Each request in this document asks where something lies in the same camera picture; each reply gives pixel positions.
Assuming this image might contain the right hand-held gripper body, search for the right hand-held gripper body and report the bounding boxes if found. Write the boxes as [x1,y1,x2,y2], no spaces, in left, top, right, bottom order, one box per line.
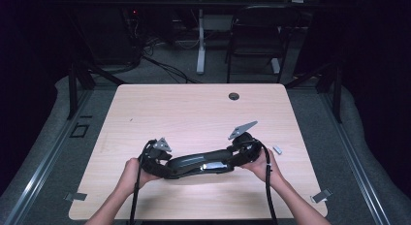
[227,120,264,168]

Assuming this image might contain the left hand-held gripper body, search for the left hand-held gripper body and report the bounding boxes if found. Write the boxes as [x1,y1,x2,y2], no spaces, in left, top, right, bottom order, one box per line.
[139,137,174,178]

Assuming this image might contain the black stapler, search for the black stapler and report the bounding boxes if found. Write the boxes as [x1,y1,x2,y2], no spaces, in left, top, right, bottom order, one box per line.
[161,148,247,180]

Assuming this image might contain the person's left hand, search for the person's left hand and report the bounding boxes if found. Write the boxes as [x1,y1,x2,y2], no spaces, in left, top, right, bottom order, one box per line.
[120,157,161,194]

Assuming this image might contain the person's right hand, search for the person's right hand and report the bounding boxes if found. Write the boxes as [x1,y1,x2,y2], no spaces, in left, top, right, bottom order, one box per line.
[240,148,286,187]

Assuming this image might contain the grey tape piece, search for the grey tape piece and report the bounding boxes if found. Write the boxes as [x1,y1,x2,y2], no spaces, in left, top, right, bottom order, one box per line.
[63,191,88,203]
[309,188,333,205]

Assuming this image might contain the black tape square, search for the black tape square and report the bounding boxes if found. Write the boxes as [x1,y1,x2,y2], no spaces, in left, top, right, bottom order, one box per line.
[69,122,91,139]

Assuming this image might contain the white desk foot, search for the white desk foot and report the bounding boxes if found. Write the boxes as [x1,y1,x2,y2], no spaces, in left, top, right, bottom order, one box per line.
[270,57,281,75]

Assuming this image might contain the white desk leg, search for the white desk leg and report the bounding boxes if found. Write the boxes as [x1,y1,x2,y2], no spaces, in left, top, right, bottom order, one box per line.
[196,8,207,76]

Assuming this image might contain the black folding chair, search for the black folding chair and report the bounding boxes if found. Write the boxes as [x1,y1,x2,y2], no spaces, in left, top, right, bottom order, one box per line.
[225,5,301,84]

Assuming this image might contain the black computer tower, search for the black computer tower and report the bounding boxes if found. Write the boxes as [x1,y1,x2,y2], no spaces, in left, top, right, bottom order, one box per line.
[77,5,143,66]

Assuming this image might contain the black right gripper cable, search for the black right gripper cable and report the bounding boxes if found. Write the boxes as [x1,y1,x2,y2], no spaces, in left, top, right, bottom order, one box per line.
[256,140,279,225]

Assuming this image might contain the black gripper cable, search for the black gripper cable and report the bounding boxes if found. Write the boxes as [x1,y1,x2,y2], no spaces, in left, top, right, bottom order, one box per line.
[256,140,279,225]
[129,140,153,225]

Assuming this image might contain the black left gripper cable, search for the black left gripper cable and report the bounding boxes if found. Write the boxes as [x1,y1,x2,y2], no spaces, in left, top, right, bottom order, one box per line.
[129,140,153,225]

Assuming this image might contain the black floor cables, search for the black floor cables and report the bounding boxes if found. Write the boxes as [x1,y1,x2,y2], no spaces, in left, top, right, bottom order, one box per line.
[141,37,202,84]

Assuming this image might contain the black frame post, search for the black frame post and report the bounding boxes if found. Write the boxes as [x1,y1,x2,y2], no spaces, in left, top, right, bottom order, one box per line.
[66,60,79,120]

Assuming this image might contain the aluminium floor rail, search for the aluminium floor rail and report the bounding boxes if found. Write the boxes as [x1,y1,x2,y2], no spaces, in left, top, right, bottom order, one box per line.
[3,88,95,225]
[319,88,393,225]

